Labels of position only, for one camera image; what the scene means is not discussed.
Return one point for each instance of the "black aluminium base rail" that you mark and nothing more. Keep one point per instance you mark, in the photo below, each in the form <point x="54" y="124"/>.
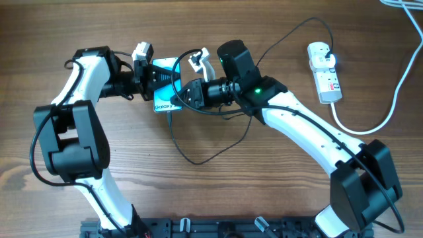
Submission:
<point x="295" y="227"/>

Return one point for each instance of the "turquoise screen smartphone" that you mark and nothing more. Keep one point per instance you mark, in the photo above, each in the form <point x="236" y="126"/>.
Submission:
<point x="162" y="96"/>

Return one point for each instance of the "white power strip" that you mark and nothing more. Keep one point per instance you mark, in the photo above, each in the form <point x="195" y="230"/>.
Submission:
<point x="327" y="83"/>

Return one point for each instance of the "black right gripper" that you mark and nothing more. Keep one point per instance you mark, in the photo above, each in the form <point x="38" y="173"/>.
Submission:
<point x="196" y="89"/>

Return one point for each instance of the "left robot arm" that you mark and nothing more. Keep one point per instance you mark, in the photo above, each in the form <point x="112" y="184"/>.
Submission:
<point x="70" y="147"/>

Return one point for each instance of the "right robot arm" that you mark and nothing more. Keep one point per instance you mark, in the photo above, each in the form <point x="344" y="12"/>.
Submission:
<point x="363" y="179"/>

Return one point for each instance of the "white charger plug adapter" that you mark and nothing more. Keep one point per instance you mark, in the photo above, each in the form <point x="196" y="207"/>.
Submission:
<point x="319" y="62"/>

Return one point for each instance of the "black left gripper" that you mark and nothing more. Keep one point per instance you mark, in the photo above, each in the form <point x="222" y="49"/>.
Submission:
<point x="147" y="78"/>

